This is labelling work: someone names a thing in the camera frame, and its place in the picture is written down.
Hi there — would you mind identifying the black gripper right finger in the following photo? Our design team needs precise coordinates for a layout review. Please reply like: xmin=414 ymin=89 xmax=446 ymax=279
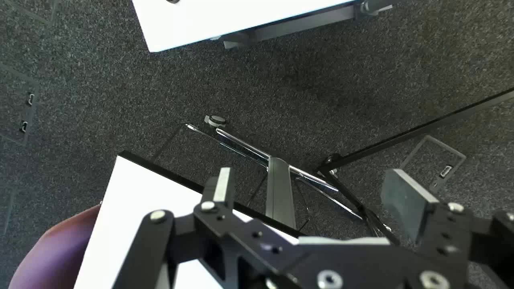
xmin=379 ymin=166 xmax=514 ymax=289

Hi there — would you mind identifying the metal clothes rack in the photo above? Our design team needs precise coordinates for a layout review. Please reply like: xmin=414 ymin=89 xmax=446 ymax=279
xmin=314 ymin=86 xmax=514 ymax=245

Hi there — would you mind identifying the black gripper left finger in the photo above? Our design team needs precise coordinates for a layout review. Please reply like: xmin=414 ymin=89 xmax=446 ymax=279
xmin=114 ymin=165 xmax=301 ymax=289

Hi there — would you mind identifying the white stand table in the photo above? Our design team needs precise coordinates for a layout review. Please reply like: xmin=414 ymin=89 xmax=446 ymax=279
xmin=130 ymin=0 xmax=396 ymax=54

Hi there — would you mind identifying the long white work table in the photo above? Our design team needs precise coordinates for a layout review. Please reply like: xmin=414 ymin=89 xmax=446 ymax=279
xmin=73 ymin=112 xmax=371 ymax=289

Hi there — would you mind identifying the floor outlet hatch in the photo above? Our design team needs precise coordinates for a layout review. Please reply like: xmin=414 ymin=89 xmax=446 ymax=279
xmin=399 ymin=134 xmax=467 ymax=189

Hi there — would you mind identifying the purple chair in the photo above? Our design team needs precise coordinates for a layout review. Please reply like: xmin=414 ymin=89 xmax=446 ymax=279
xmin=6 ymin=202 xmax=102 ymax=289

